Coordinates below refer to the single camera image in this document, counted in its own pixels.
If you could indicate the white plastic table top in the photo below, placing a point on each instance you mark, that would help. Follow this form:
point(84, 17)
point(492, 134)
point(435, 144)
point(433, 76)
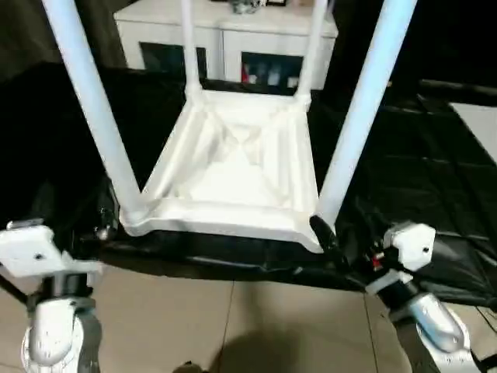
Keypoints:
point(233, 186)

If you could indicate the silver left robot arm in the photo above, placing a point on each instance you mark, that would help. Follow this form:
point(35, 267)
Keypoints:
point(58, 330)

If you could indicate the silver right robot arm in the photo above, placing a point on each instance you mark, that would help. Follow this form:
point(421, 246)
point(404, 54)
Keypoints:
point(435, 322)

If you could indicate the black table mat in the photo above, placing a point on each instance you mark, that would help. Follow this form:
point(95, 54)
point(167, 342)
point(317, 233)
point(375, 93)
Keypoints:
point(58, 136)

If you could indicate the white flat board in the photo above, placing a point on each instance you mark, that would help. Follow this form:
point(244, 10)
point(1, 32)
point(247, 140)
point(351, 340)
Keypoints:
point(479, 124)

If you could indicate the grey curtain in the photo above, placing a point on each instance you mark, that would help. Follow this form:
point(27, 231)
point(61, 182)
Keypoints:
point(23, 31)

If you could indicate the white cabinet with glass doors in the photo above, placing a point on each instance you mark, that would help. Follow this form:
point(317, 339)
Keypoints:
point(252, 31)

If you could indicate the black cabinet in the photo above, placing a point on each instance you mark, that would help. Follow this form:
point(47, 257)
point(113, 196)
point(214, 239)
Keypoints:
point(446, 39)

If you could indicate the black white spotted toy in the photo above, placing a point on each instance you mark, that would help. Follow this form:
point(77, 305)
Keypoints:
point(244, 5)

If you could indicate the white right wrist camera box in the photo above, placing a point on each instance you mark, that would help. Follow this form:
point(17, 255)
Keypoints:
point(411, 241)

